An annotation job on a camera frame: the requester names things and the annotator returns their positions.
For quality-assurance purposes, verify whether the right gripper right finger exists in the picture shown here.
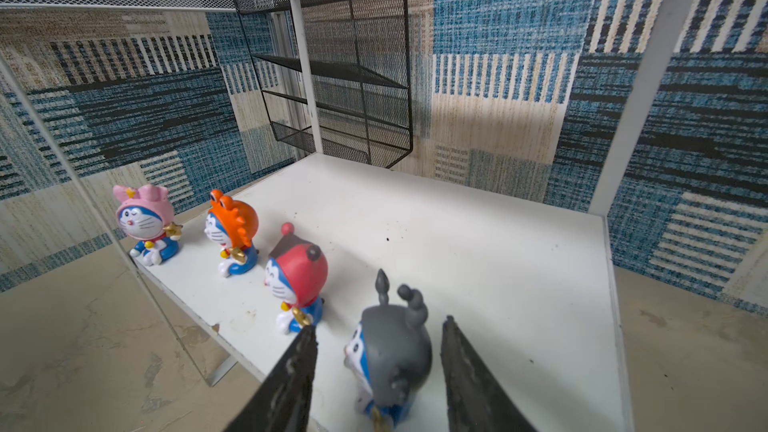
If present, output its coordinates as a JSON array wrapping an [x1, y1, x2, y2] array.
[[440, 316, 536, 432]]

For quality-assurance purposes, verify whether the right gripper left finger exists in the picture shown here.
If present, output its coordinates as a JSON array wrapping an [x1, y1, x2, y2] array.
[[224, 326, 318, 432]]

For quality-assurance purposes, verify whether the grey hood Doraemon figure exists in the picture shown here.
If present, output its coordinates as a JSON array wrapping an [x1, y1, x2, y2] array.
[[344, 270, 433, 431]]

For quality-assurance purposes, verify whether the red hat Doraemon figure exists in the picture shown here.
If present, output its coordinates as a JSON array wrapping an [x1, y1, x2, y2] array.
[[265, 222, 329, 334]]

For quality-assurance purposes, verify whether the orange crab hood Doraemon figure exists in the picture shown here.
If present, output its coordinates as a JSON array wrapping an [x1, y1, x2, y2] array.
[[204, 190, 259, 277]]

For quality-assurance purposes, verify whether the pink hood Doraemon figure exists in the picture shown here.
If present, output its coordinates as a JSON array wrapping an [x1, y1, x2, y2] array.
[[113, 184, 182, 266]]

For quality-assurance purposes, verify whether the black wire mesh rack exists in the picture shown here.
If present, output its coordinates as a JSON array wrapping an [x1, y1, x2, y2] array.
[[233, 0, 414, 169]]

